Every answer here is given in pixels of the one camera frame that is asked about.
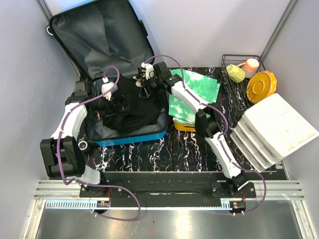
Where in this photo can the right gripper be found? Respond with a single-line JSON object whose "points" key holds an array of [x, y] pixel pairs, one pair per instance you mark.
{"points": [[143, 93]]}

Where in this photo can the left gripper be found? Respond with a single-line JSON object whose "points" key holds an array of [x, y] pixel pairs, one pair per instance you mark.
{"points": [[107, 104]]}

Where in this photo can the green white tie-dye cloth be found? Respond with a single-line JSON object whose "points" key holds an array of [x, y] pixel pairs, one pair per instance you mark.
{"points": [[205, 87]]}

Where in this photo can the blue fish-print suitcase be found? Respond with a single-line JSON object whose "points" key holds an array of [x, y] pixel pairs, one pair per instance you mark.
{"points": [[105, 38]]}

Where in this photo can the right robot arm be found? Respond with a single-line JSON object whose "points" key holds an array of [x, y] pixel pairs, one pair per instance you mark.
{"points": [[207, 118]]}

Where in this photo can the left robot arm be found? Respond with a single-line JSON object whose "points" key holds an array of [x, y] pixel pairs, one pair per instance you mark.
{"points": [[63, 159]]}

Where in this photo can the black floral print garment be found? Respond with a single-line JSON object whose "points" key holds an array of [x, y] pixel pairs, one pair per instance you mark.
{"points": [[127, 111]]}

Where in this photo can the orange plastic basket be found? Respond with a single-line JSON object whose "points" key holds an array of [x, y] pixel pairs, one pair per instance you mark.
{"points": [[184, 127]]}

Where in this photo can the green cup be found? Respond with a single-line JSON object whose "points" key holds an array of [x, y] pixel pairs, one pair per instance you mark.
{"points": [[235, 73]]}

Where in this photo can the pink cup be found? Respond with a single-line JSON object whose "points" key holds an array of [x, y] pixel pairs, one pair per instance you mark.
{"points": [[250, 67]]}

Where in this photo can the yellow plate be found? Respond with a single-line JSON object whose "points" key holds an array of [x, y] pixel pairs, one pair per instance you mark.
{"points": [[260, 86]]}

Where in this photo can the white drawer organizer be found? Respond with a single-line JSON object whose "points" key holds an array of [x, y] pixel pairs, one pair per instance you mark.
{"points": [[270, 131]]}

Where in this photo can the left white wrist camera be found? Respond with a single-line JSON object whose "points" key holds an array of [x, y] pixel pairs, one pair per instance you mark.
{"points": [[108, 88]]}

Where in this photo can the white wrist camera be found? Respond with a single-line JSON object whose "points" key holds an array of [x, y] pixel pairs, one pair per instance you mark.
{"points": [[108, 88], [148, 70]]}

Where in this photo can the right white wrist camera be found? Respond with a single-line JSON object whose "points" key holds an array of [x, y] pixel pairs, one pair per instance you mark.
{"points": [[148, 70]]}

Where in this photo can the black wire dish rack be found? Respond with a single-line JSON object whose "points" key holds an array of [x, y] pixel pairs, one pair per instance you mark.
{"points": [[237, 91]]}

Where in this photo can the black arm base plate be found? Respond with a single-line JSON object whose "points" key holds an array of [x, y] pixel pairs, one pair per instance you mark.
{"points": [[167, 189]]}

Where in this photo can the aluminium rail frame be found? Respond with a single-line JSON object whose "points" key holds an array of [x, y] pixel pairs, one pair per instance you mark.
{"points": [[55, 195]]}

